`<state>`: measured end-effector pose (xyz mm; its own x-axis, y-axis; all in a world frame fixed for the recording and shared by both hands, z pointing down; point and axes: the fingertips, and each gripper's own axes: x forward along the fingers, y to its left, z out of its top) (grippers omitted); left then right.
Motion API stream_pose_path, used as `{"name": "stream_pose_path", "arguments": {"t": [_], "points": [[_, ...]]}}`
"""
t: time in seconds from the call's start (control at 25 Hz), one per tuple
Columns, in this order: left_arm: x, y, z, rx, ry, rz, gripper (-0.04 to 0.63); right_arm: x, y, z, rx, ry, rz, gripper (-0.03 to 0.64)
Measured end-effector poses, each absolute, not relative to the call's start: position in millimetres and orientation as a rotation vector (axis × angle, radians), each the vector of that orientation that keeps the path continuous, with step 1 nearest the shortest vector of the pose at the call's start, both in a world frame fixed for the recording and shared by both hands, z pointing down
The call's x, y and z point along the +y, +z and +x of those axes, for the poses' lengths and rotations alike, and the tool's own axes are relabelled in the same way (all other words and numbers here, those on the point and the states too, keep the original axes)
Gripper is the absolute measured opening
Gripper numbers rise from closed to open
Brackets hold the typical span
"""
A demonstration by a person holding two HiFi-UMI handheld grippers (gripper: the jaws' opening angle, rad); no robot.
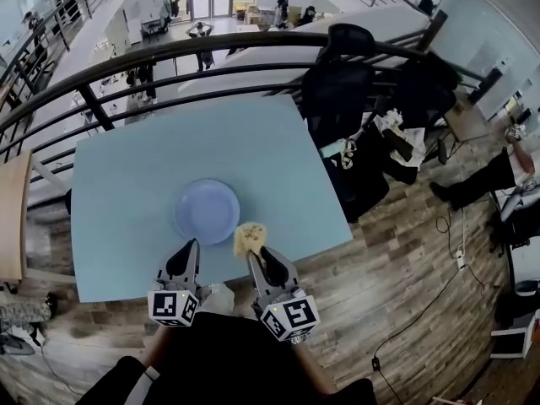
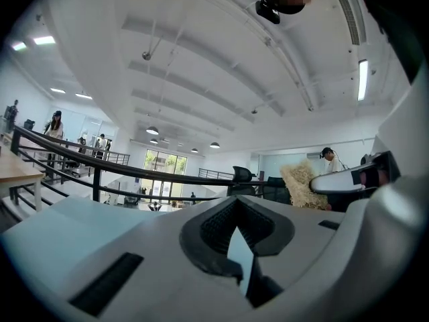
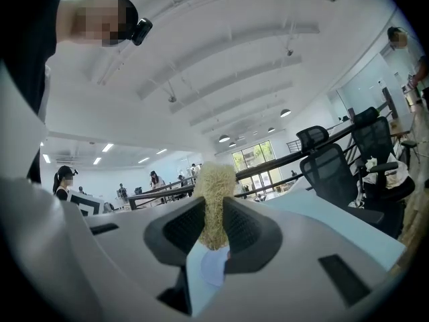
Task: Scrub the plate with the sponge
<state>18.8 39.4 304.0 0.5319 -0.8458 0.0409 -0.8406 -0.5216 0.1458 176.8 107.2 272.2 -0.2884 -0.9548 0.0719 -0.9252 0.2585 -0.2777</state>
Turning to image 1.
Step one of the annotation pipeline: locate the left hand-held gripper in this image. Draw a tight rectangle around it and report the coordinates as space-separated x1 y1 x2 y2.
147 237 212 329

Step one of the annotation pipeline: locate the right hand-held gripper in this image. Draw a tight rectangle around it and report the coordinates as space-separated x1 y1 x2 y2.
246 246 320 343

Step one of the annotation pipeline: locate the yellow sponge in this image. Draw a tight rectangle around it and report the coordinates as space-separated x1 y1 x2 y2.
233 221 269 257

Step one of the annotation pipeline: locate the big blue plate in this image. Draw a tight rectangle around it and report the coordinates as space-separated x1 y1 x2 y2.
175 178 241 246

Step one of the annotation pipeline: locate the person's right forearm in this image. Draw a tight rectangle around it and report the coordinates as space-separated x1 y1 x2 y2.
290 339 338 396

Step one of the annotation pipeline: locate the person's left forearm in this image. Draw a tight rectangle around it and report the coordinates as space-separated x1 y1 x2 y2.
143 325 178 370

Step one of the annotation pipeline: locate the person's black clothing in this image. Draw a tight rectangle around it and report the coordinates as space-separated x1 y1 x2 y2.
78 310 376 405

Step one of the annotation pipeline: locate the light blue table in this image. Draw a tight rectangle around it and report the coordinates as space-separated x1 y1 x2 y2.
69 94 354 304

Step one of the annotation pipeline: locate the pile of clothes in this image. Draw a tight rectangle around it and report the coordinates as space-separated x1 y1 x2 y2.
320 107 427 223

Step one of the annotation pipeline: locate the speckled grey fabric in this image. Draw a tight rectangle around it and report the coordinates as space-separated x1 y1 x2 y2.
0 300 58 324

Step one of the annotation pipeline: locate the black office chair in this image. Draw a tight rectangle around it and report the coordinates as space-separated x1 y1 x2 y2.
391 52 461 143
301 23 376 147

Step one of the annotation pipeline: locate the black curved railing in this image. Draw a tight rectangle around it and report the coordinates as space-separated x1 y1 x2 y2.
0 30 486 164

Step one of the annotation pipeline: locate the black cable with adapter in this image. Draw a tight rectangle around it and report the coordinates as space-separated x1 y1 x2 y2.
370 263 465 405

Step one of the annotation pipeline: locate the wooden desk with white frame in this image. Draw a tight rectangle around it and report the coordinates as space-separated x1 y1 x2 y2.
0 149 35 282

